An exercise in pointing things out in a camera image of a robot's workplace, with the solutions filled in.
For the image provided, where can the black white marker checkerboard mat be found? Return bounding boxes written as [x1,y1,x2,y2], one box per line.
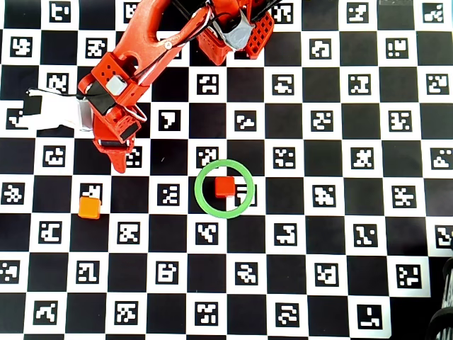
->
[0,0,453,336]

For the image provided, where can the orange cube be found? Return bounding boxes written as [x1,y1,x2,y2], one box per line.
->
[77,195,102,220]

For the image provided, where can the red cube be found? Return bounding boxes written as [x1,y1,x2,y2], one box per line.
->
[214,176,236,198]

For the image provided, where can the green flat ring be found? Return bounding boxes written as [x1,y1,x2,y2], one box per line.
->
[194,159,256,220]

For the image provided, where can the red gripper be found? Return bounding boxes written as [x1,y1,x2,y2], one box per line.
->
[91,106,143,174]

